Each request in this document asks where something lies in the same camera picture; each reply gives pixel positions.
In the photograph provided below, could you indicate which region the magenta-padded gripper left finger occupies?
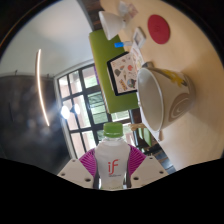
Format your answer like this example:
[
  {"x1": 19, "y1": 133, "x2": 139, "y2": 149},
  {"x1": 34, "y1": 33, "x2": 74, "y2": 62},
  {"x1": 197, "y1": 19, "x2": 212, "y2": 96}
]
[{"x1": 56, "y1": 148, "x2": 101, "y2": 190}]

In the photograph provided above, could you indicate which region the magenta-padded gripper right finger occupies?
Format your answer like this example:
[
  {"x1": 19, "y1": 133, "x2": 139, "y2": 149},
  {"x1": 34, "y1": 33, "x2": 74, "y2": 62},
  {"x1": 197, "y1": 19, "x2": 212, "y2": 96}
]
[{"x1": 125, "y1": 144, "x2": 169, "y2": 190}]

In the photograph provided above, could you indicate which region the white bottle with green cap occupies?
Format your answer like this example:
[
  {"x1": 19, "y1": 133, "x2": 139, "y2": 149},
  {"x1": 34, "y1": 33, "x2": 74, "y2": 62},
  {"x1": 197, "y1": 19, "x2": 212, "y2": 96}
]
[{"x1": 94, "y1": 121, "x2": 132, "y2": 191}]

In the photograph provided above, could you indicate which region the group of green-seated wooden chairs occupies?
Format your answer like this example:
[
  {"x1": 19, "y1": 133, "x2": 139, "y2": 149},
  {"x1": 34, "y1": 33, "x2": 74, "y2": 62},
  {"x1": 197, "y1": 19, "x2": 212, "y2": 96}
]
[{"x1": 128, "y1": 121, "x2": 174, "y2": 168}]

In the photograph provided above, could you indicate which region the group of dark pendant lamps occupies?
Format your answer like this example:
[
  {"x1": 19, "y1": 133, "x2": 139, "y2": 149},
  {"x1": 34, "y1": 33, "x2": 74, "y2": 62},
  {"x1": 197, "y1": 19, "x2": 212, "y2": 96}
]
[{"x1": 59, "y1": 102, "x2": 82, "y2": 120}]

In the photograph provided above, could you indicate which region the white mug with swirl print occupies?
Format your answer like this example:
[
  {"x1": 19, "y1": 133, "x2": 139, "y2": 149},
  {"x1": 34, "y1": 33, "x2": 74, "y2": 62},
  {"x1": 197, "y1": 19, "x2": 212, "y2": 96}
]
[{"x1": 136, "y1": 61, "x2": 197, "y2": 143}]

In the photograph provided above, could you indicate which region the long curved linear ceiling light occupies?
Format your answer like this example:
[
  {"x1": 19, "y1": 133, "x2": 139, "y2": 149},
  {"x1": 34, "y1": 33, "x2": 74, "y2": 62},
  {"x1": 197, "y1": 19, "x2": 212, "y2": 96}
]
[{"x1": 35, "y1": 48, "x2": 51, "y2": 128}]

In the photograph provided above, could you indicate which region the black-framed printed picture stand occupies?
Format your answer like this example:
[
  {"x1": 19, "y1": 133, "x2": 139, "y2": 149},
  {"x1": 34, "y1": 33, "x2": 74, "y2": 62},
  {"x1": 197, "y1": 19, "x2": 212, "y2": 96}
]
[{"x1": 106, "y1": 51, "x2": 139, "y2": 98}]

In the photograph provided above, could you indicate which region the green upholstered booth bench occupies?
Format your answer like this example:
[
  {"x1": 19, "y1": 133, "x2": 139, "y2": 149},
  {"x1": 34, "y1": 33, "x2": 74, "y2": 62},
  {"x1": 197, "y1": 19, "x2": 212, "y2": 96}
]
[{"x1": 88, "y1": 29, "x2": 141, "y2": 114}]

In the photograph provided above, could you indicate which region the small blue-capped bottle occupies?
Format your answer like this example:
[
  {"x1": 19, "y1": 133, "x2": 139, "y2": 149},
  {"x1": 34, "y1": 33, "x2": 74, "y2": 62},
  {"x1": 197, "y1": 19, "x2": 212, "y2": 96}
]
[{"x1": 114, "y1": 40, "x2": 134, "y2": 49}]

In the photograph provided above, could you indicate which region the small white card box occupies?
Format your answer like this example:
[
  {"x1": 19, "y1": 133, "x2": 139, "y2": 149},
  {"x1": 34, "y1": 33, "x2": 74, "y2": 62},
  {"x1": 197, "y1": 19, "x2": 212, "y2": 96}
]
[{"x1": 132, "y1": 27, "x2": 147, "y2": 48}]

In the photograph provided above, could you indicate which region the flat round red coaster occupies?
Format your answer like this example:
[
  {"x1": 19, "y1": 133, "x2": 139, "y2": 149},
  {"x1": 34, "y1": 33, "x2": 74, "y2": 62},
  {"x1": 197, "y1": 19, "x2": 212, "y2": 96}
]
[{"x1": 147, "y1": 13, "x2": 172, "y2": 45}]

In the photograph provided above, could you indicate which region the clear plastic wrapped packet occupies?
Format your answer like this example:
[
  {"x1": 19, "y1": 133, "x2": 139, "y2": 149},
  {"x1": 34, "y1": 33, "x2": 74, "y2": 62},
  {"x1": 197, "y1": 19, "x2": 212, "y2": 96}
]
[{"x1": 118, "y1": 0, "x2": 139, "y2": 21}]

